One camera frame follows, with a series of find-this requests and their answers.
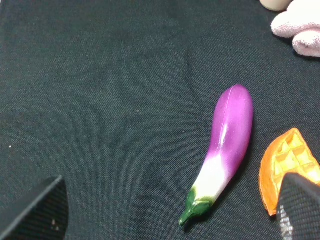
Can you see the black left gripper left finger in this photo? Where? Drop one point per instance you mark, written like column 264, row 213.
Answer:
column 41, row 214

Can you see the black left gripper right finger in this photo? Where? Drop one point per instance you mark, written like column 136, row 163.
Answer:
column 298, row 208

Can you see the orange toy waffle slice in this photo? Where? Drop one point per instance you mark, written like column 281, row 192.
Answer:
column 289, row 153

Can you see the purple toy eggplant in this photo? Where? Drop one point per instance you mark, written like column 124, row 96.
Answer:
column 230, row 137

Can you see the pink rolled towel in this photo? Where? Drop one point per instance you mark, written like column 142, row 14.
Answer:
column 301, row 22

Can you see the beige small cup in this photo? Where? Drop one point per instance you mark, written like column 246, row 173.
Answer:
column 275, row 5

